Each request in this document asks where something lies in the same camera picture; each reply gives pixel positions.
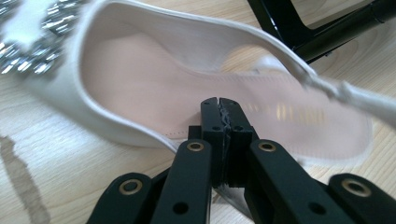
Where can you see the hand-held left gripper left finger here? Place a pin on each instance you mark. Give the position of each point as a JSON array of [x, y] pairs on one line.
[[211, 124]]

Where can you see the red and black shoe rack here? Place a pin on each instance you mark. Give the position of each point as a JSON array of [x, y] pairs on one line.
[[342, 31]]

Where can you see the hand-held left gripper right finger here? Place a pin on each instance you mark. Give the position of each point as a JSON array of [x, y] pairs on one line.
[[236, 130]]

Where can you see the white heeled slingback shoe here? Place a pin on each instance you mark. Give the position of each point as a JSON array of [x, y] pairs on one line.
[[140, 87]]

